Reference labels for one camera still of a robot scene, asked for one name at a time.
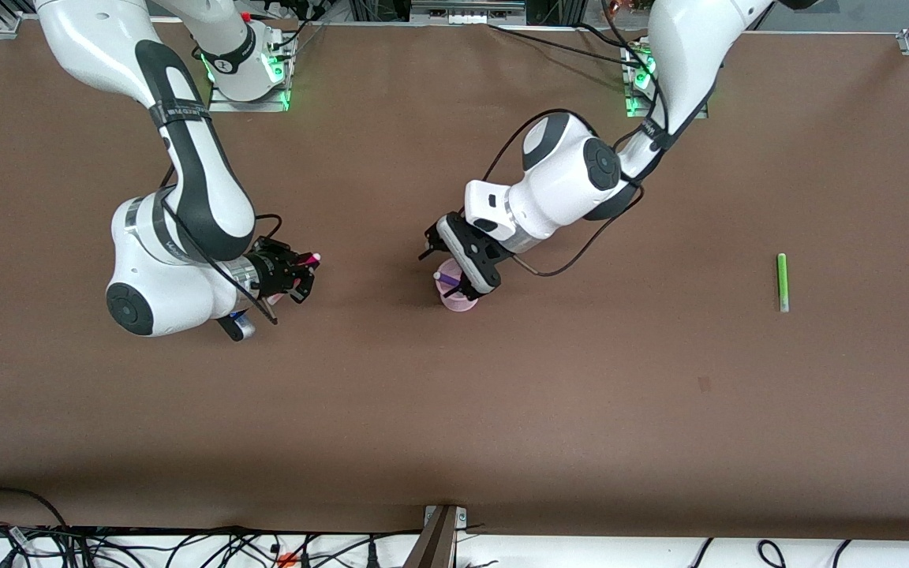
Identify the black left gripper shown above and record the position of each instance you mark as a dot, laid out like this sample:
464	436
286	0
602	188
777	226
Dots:
465	289

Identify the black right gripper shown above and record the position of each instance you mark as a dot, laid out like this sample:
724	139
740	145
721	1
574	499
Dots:
274	269

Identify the purple highlighter pen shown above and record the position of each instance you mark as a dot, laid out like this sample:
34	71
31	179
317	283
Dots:
447	278

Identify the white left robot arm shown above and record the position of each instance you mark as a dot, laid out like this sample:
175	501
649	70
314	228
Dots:
573	181

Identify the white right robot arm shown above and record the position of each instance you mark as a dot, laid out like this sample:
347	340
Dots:
202	181

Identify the pink mesh pen holder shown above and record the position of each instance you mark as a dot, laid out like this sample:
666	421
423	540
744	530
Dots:
458	306

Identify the dark table support beam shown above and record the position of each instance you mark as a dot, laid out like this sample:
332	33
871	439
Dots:
431	544

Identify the green highlighter pen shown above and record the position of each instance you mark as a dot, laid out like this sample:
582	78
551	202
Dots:
782	280

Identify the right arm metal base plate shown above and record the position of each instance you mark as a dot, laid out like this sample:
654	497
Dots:
281	79

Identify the metal table edge bracket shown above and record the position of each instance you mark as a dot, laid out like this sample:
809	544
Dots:
458	514

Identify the aluminium frame rack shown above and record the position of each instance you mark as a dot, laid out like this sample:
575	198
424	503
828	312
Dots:
466	9

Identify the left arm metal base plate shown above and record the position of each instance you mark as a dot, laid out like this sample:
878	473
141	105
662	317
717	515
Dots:
634	87

